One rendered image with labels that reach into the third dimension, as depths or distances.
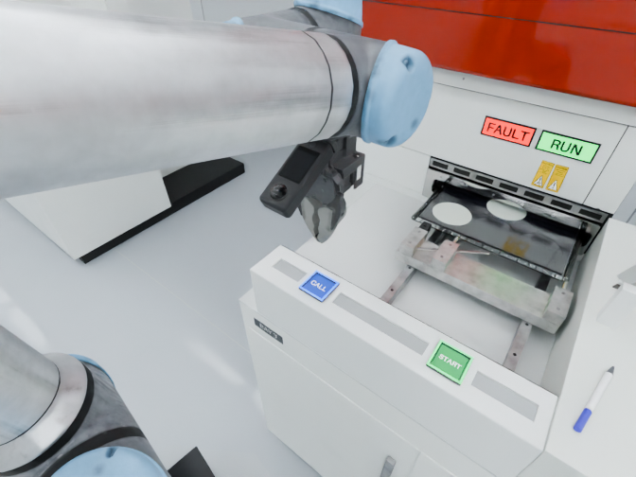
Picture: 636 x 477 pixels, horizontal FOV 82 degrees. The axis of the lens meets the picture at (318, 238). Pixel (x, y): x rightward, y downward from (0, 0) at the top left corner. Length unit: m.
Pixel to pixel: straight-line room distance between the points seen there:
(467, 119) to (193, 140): 0.91
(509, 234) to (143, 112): 0.93
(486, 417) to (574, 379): 0.16
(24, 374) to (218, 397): 1.31
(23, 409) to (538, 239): 0.99
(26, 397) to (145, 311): 1.65
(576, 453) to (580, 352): 0.17
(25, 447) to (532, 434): 0.59
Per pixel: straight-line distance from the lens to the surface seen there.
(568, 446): 0.65
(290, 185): 0.48
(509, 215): 1.09
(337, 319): 0.66
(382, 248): 1.00
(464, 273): 0.90
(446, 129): 1.08
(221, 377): 1.74
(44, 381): 0.45
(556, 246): 1.04
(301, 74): 0.24
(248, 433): 1.62
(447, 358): 0.65
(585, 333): 0.78
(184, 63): 0.19
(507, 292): 0.90
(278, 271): 0.74
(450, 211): 1.04
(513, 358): 0.84
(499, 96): 1.02
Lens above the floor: 1.49
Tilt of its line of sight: 41 degrees down
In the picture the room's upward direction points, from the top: straight up
